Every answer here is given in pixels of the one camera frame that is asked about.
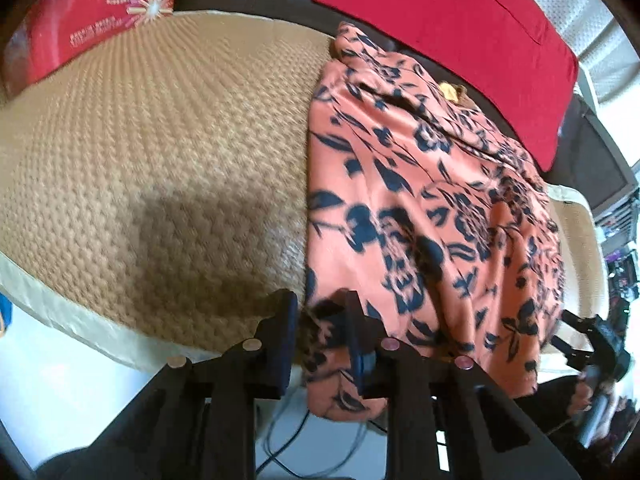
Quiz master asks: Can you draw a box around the person's right hand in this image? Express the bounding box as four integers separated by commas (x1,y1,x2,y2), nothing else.
567,378,620,448

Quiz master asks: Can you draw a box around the red snack gift box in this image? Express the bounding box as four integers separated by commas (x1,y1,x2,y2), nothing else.
1,0,174,98

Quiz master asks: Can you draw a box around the beige dotted curtain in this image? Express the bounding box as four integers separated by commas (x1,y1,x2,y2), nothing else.
535,0,639,105

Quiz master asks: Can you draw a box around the orange floral garment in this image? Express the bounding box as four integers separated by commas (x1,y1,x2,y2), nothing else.
303,22,565,422

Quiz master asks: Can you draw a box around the black cable on floor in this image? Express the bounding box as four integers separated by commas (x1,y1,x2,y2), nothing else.
254,389,392,478

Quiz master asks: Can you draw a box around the dark brown leather sofa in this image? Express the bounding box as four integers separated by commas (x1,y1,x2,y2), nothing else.
175,0,639,221

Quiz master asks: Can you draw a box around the woven rattan seat mat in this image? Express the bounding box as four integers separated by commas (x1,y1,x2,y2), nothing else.
1,12,609,379

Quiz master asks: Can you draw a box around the red blanket on sofa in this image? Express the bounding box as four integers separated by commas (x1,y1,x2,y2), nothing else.
314,0,578,171

